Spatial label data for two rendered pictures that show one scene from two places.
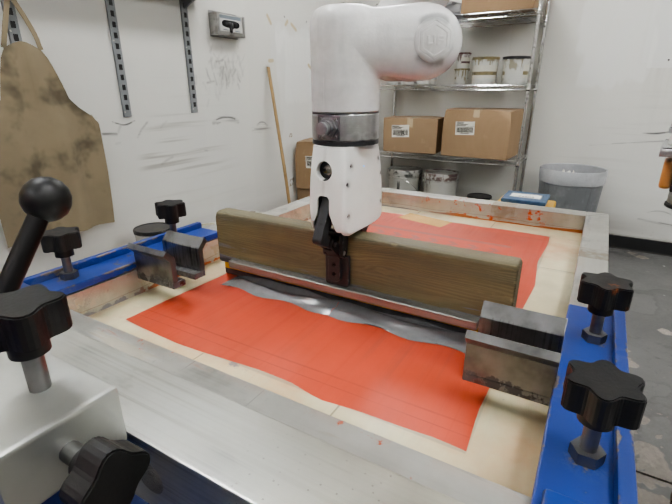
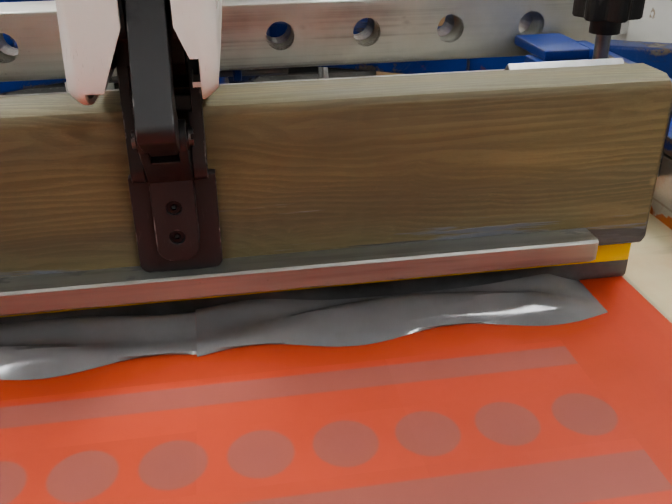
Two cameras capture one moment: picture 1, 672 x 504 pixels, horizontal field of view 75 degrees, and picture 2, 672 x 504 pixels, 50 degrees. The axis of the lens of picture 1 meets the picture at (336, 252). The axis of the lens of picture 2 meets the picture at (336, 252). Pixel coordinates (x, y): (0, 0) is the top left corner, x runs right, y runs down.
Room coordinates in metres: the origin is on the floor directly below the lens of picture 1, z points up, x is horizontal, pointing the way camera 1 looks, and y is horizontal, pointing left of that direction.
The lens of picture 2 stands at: (0.77, -0.14, 1.13)
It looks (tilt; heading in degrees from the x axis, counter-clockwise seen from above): 28 degrees down; 141
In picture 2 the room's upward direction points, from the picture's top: 1 degrees counter-clockwise
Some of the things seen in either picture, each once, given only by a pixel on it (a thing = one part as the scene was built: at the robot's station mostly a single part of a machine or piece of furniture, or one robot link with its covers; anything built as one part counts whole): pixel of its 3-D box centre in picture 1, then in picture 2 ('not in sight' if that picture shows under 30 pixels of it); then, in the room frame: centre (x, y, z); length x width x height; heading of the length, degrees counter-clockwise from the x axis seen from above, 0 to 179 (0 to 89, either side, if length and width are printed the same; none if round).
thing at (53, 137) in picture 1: (42, 123); not in sight; (2.09, 1.34, 1.06); 0.53 x 0.07 x 1.05; 150
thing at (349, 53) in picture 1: (382, 59); not in sight; (0.51, -0.05, 1.25); 0.15 x 0.10 x 0.11; 105
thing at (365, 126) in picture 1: (342, 125); not in sight; (0.51, -0.01, 1.18); 0.09 x 0.07 x 0.03; 150
